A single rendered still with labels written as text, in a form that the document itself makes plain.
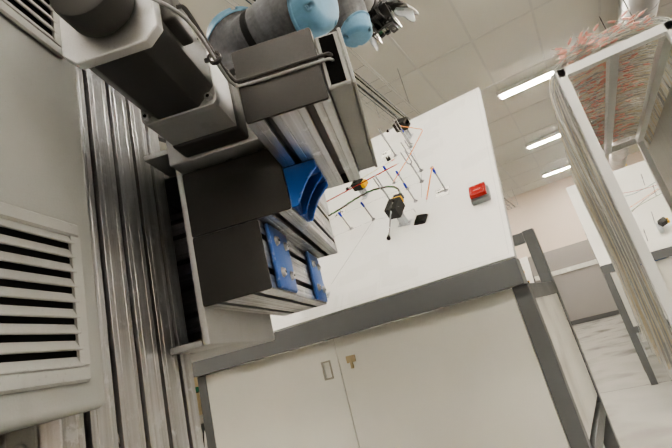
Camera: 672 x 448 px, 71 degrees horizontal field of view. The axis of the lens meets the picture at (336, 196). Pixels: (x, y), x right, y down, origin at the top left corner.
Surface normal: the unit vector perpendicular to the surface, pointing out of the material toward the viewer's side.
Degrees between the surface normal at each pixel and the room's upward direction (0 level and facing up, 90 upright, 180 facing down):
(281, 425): 90
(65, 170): 90
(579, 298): 90
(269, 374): 90
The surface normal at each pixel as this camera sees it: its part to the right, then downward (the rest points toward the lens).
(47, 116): 0.95, -0.29
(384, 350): -0.51, -0.15
